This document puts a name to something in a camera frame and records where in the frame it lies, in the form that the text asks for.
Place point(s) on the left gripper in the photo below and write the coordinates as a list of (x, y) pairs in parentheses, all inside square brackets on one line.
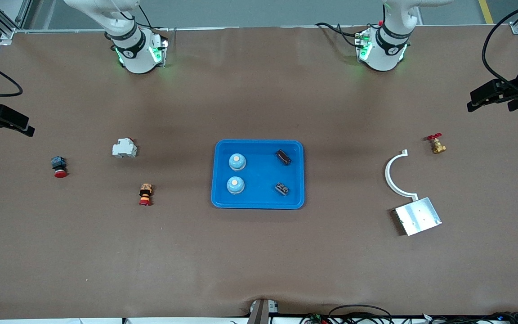
[(512, 90)]

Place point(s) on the light blue call bell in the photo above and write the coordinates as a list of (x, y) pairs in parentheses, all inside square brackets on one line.
[(235, 185), (237, 163)]

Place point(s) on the dark brown cylindrical capacitor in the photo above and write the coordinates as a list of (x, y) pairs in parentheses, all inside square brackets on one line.
[(283, 157)]

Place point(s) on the dark capacitor with grey stripe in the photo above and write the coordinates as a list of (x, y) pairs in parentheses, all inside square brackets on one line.
[(282, 189)]

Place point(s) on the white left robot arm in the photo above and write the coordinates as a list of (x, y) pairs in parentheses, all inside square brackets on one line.
[(385, 54)]

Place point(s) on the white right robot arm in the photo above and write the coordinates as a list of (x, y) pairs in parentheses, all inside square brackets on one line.
[(137, 58)]

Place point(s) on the red emergency stop button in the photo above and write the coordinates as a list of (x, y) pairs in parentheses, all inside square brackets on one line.
[(59, 165)]

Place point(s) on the white circuit breaker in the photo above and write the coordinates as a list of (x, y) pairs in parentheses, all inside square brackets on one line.
[(124, 148)]

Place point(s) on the silver metal plate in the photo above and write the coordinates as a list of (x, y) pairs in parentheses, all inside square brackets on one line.
[(418, 217)]

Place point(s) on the blue plastic tray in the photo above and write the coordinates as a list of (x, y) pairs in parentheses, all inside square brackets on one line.
[(259, 198)]

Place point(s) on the orange red stacked push switch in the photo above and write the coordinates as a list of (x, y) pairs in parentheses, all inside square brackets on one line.
[(145, 193)]

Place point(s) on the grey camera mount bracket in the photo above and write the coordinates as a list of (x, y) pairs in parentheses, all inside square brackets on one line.
[(261, 312)]

